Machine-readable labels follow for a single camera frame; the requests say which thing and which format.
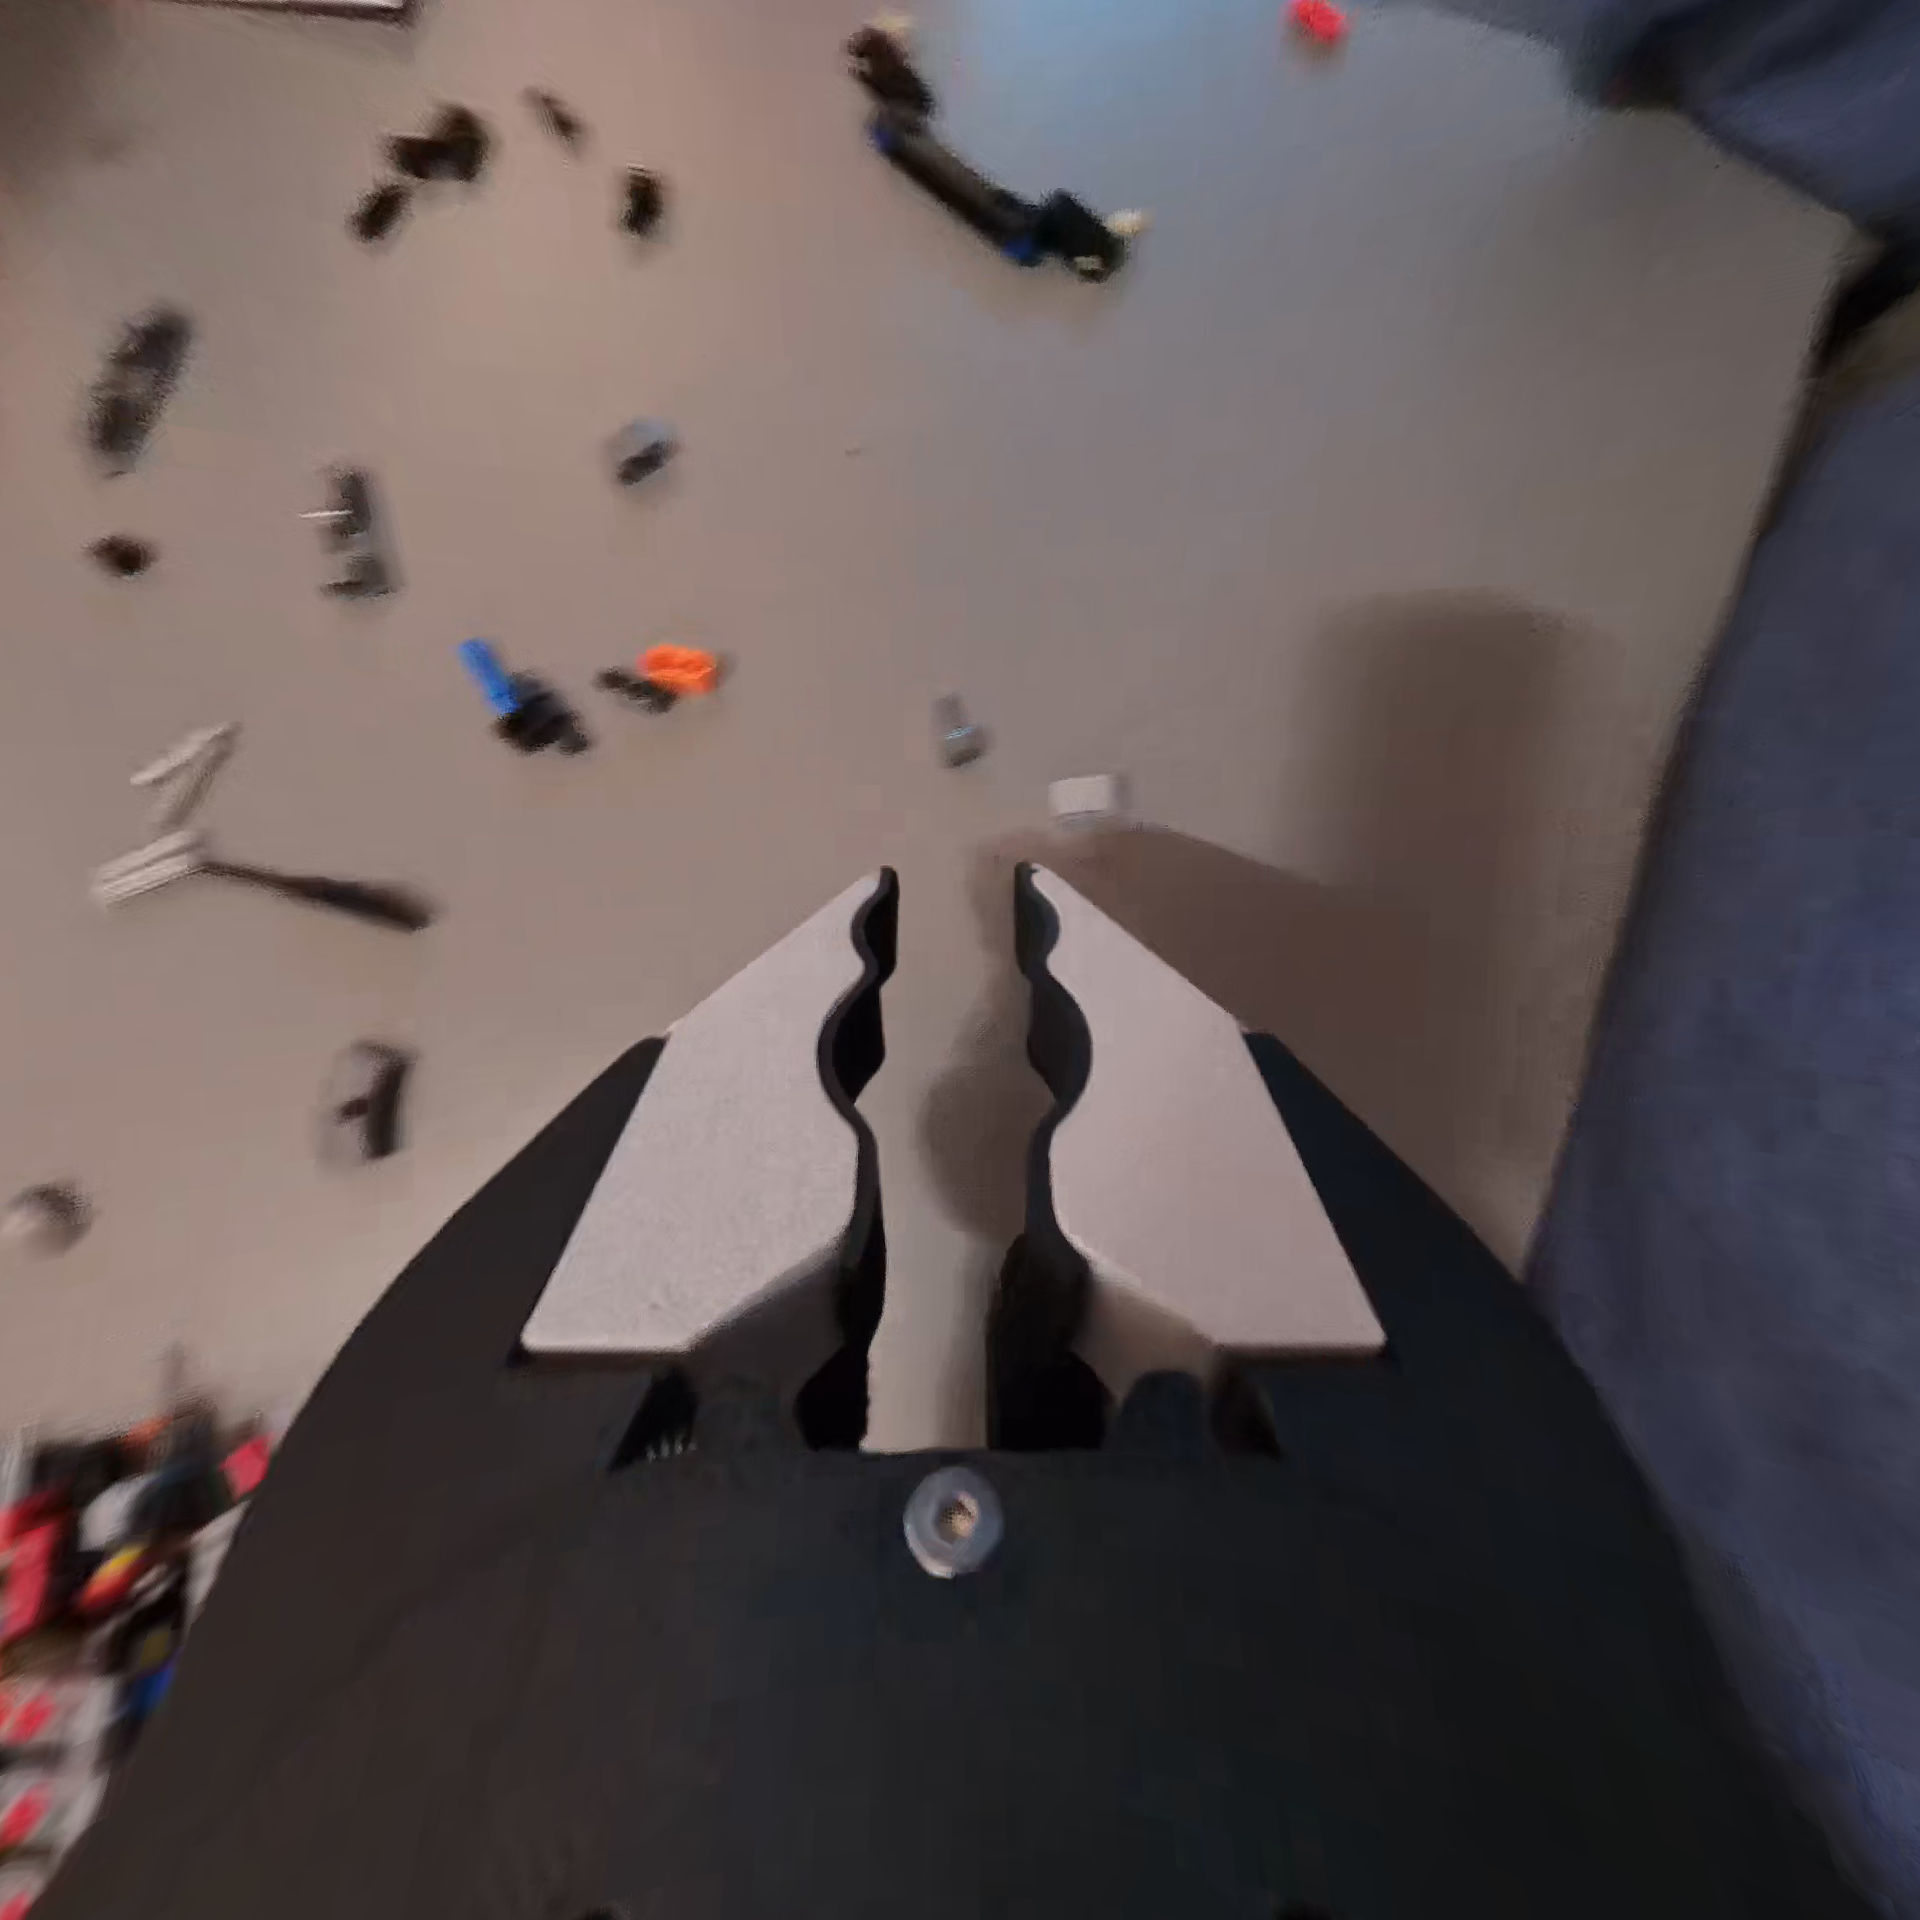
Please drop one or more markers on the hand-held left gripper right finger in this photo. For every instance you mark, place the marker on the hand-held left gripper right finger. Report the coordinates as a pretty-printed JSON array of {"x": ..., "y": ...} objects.
[{"x": 1200, "y": 1201}]

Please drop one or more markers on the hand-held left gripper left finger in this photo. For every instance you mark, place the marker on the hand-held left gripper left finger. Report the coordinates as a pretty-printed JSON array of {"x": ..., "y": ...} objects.
[{"x": 704, "y": 1201}]

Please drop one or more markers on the light grey lego connector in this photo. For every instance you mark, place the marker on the light grey lego connector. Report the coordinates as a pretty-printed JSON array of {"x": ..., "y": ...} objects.
[{"x": 1086, "y": 796}]

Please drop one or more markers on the lego car chassis model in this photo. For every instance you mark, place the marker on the lego car chassis model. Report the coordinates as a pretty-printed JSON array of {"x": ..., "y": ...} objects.
[{"x": 91, "y": 1546}]

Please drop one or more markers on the black lego gear rack assembly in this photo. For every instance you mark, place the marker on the black lego gear rack assembly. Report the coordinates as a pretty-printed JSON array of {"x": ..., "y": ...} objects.
[{"x": 961, "y": 177}]

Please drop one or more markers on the black lego axle piece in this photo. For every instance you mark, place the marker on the black lego axle piece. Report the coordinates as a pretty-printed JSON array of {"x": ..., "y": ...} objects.
[{"x": 329, "y": 897}]

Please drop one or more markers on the blue lego pin black connector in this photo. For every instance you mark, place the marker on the blue lego pin black connector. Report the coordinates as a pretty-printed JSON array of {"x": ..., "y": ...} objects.
[{"x": 534, "y": 721}]

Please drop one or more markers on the dark blue-grey lego pin connector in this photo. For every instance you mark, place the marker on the dark blue-grey lego pin connector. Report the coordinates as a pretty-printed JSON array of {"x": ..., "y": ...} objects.
[{"x": 956, "y": 732}]

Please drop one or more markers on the orange lego connector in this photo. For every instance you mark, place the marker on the orange lego connector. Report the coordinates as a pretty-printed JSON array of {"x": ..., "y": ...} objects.
[{"x": 677, "y": 665}]

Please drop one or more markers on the light grey lego bar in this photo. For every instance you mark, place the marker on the light grey lego bar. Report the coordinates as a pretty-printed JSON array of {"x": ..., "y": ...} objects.
[
  {"x": 147, "y": 868},
  {"x": 189, "y": 754}
]

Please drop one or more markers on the small grey lego piece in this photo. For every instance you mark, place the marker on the small grey lego piece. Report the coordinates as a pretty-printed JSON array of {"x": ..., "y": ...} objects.
[{"x": 49, "y": 1218}]

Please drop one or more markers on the dark grey oval lego connector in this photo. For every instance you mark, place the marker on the dark grey oval lego connector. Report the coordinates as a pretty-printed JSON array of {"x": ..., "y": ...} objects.
[{"x": 643, "y": 452}]

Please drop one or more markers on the scattered black lego pins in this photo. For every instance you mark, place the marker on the scattered black lego pins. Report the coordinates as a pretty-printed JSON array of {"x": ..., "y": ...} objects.
[{"x": 443, "y": 146}]

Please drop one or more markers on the red lego pin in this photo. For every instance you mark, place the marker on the red lego pin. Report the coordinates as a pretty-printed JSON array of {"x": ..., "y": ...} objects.
[{"x": 1318, "y": 18}]

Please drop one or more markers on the person's blue sweater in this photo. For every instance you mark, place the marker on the person's blue sweater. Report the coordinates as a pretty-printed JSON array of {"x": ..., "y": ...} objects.
[{"x": 1771, "y": 1201}]

